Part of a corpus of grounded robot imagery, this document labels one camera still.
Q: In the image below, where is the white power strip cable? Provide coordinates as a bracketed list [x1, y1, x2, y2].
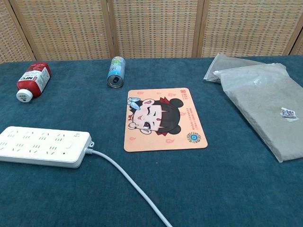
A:
[85, 148, 173, 227]

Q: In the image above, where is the orange cartoon mouse pad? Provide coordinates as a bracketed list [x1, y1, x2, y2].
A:
[124, 87, 208, 153]

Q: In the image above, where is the large grey zip bag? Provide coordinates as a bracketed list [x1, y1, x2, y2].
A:
[214, 62, 303, 163]

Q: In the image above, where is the red juice bottle white cap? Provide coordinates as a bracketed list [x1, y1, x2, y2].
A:
[16, 62, 52, 103]

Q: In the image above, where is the teal table cloth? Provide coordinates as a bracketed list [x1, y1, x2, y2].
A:
[0, 55, 303, 227]

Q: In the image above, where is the woven folding screen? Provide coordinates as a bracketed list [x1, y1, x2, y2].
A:
[0, 0, 303, 64]

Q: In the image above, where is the blue drink can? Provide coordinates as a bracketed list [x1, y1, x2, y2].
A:
[107, 56, 126, 88]

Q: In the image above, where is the white power strip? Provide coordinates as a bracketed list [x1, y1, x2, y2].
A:
[0, 126, 95, 169]

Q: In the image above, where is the small grey zip bag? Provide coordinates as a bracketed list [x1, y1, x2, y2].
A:
[203, 53, 269, 85]

